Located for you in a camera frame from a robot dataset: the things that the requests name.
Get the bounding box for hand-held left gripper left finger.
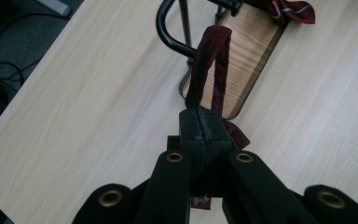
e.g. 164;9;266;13
167;106;207;198

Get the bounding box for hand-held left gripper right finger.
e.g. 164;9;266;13
198;106;236;198

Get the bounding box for black hook rack wooden base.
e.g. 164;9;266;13
155;0;289;121

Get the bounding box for striped dark red bow tie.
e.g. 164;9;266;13
265;0;317;26

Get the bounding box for white metal desk frame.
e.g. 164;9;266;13
36;0;73;18

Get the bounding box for black floor cables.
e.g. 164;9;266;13
0;12;43;97

